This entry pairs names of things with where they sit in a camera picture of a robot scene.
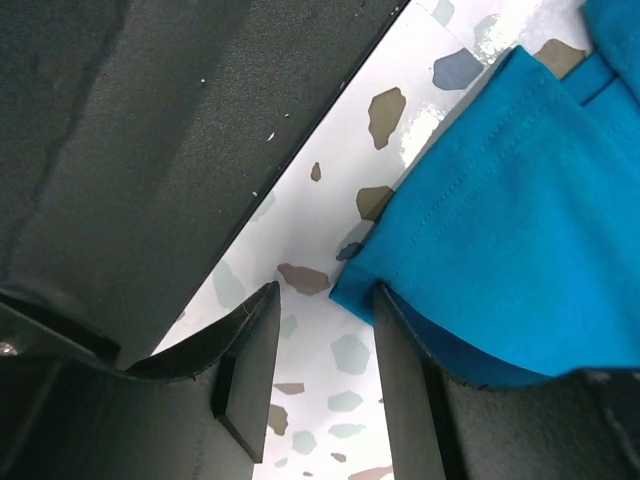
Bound blue polo t shirt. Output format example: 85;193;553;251
331;1;639;387

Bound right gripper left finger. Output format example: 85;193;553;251
1;282;281;479

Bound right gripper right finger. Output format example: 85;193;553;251
373;284;639;479

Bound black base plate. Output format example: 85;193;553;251
1;1;403;368

